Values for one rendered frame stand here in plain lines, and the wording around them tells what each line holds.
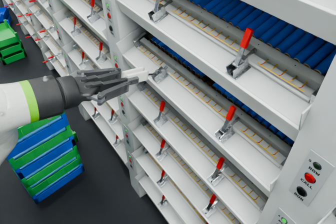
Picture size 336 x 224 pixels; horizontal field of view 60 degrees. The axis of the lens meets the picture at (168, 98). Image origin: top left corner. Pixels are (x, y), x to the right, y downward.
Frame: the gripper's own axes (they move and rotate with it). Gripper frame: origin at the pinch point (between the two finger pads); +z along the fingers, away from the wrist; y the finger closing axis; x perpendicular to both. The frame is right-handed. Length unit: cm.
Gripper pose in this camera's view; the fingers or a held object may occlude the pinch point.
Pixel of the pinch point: (134, 75)
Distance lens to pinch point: 78.6
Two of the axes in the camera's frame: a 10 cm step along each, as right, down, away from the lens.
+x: 1.6, -8.0, -5.8
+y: 5.9, 5.5, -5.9
